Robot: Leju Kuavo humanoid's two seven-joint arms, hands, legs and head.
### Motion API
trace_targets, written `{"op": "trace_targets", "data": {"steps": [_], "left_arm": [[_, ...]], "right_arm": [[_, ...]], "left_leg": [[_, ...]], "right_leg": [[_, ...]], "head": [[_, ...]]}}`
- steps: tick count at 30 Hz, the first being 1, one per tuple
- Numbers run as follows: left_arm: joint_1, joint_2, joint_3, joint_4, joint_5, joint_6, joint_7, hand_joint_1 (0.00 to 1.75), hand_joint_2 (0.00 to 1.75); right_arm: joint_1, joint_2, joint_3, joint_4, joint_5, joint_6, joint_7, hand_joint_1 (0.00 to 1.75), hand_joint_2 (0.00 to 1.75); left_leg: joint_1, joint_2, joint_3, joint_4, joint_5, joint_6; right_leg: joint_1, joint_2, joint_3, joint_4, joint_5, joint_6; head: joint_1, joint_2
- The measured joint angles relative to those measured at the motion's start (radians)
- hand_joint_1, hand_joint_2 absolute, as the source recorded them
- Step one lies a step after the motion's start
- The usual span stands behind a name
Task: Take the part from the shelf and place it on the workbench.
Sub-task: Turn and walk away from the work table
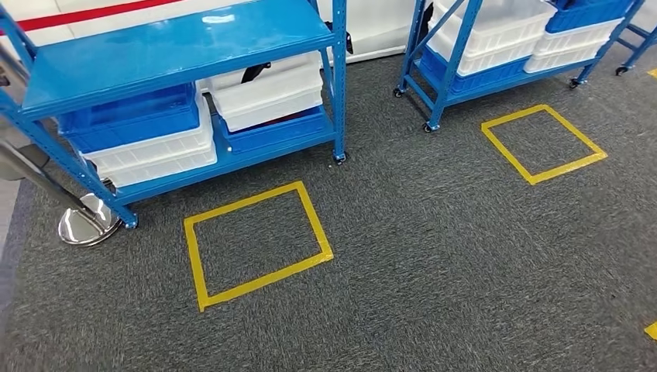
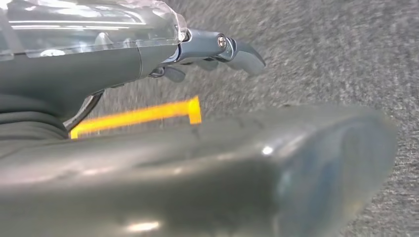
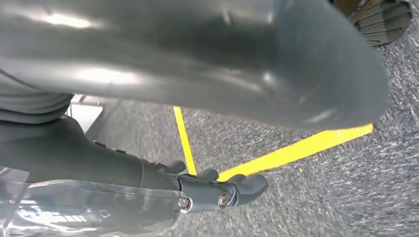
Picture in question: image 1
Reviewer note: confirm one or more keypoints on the blue metal shelf rack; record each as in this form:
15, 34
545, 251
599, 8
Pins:
179, 46

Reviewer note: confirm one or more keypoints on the blue plastic crate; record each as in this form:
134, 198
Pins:
277, 133
482, 81
590, 15
128, 118

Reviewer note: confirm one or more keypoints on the small black device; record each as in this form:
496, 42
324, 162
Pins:
346, 38

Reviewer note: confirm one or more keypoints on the blue rack on casters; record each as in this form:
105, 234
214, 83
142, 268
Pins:
636, 51
446, 77

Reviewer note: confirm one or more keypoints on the white car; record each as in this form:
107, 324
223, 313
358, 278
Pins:
374, 31

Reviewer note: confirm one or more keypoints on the red barrier belt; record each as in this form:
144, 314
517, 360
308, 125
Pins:
77, 16

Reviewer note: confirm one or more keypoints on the chrome stanchion post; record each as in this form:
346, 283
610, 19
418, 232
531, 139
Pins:
90, 226

